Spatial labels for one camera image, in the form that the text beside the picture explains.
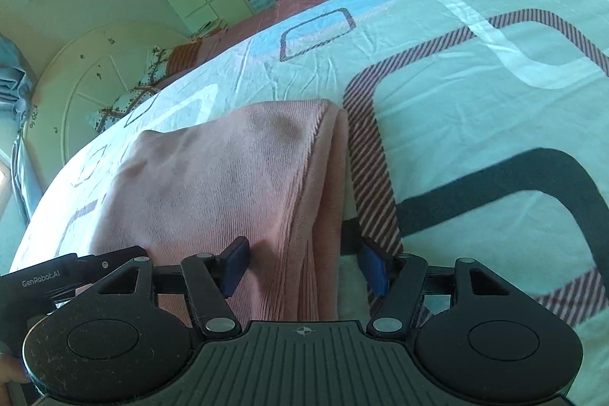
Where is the person's left hand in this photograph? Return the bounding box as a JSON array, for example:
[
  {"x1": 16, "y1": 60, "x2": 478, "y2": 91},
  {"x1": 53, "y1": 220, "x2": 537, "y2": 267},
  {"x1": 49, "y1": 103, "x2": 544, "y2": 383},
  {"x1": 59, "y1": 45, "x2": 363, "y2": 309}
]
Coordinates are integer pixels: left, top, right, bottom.
[{"x1": 0, "y1": 353, "x2": 30, "y2": 384}]

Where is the pink sweater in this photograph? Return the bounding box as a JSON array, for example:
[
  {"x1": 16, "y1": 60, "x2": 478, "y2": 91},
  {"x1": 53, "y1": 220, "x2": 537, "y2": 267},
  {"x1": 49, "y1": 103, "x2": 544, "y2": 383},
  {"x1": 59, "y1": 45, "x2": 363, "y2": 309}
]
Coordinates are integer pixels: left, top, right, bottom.
[{"x1": 73, "y1": 99, "x2": 350, "y2": 324}]

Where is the white round headboard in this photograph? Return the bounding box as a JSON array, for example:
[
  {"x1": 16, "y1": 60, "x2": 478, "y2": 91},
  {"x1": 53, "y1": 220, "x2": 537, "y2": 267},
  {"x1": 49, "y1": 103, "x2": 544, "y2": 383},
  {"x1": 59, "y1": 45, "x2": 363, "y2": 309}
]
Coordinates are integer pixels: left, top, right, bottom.
[{"x1": 24, "y1": 21, "x2": 196, "y2": 185}]

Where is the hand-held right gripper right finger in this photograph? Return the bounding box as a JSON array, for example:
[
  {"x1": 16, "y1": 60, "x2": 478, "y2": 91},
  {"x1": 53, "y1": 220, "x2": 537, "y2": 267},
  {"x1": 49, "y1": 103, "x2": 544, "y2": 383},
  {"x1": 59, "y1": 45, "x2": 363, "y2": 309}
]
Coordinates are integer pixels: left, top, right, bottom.
[{"x1": 359, "y1": 237, "x2": 513, "y2": 337}]

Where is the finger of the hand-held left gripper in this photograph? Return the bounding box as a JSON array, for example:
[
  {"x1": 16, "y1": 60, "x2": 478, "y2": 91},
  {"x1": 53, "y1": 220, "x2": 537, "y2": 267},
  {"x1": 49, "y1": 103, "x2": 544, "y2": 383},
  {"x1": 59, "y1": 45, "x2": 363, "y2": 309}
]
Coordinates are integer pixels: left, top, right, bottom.
[{"x1": 88, "y1": 245, "x2": 153, "y2": 281}]

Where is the printed bed sheet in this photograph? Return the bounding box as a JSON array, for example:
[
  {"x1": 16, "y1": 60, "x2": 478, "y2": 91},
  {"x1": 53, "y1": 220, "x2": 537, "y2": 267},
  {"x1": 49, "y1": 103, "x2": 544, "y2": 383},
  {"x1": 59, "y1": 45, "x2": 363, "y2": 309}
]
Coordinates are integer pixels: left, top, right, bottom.
[{"x1": 10, "y1": 0, "x2": 609, "y2": 388}]

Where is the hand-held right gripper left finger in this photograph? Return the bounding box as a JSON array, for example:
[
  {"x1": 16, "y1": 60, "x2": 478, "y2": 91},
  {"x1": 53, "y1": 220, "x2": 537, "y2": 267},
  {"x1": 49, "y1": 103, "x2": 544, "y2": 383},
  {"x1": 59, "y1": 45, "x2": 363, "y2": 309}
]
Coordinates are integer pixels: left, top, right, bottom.
[{"x1": 96, "y1": 237, "x2": 251, "y2": 339}]

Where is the floral pillow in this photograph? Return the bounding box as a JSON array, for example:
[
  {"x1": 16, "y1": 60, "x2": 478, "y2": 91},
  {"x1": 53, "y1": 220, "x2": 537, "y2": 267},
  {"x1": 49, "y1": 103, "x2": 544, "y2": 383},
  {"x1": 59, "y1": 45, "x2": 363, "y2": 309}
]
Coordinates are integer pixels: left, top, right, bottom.
[
  {"x1": 138, "y1": 46, "x2": 175, "y2": 91},
  {"x1": 88, "y1": 86, "x2": 161, "y2": 134}
]

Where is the brown striped pillow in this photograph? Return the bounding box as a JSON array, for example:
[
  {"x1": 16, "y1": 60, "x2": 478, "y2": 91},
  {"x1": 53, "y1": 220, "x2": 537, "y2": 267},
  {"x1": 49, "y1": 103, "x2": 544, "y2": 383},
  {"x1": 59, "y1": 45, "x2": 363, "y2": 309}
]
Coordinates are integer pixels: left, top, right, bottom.
[{"x1": 166, "y1": 40, "x2": 211, "y2": 78}]

